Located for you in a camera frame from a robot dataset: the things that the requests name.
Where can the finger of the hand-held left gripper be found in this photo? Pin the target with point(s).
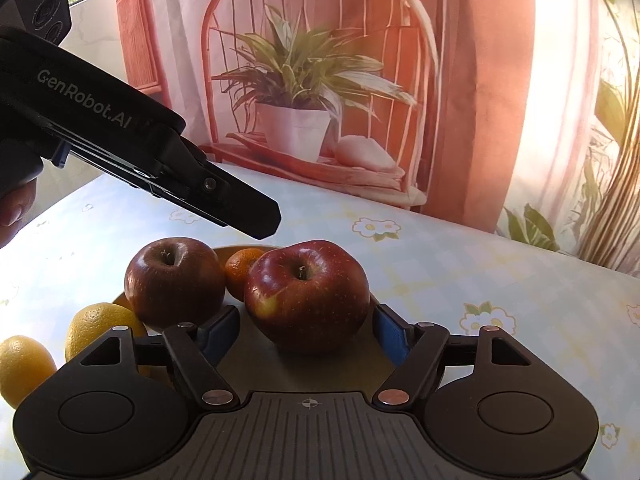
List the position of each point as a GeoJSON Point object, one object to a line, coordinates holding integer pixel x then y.
{"type": "Point", "coordinates": [235, 205]}

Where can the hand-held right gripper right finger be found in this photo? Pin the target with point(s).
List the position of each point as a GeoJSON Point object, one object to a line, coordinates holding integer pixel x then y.
{"type": "Point", "coordinates": [390, 332]}

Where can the cream round plate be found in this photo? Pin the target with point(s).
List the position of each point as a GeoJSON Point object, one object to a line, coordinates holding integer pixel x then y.
{"type": "Point", "coordinates": [260, 360]}

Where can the printed backdrop cloth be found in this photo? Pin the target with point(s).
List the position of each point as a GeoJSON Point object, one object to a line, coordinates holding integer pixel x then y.
{"type": "Point", "coordinates": [475, 110]}

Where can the person's left hand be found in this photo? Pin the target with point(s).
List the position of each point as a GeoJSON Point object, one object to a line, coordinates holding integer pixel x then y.
{"type": "Point", "coordinates": [10, 215]}

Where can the orange tangerine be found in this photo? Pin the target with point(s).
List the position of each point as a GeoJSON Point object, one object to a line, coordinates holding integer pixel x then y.
{"type": "Point", "coordinates": [239, 272]}

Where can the dark red apple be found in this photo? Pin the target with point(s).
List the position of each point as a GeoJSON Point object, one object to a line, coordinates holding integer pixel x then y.
{"type": "Point", "coordinates": [170, 290]}

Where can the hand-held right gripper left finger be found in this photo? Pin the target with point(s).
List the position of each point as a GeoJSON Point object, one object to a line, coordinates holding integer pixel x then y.
{"type": "Point", "coordinates": [225, 327]}

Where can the yellow lemon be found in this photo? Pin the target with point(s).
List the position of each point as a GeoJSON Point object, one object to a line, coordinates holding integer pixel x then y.
{"type": "Point", "coordinates": [25, 370]}
{"type": "Point", "coordinates": [95, 325]}

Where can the floral tablecloth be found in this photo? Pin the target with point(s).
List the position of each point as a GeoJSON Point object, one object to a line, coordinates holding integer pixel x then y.
{"type": "Point", "coordinates": [450, 270]}

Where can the red apple with yellow patch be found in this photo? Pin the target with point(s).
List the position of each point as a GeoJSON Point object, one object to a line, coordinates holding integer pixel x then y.
{"type": "Point", "coordinates": [310, 305]}

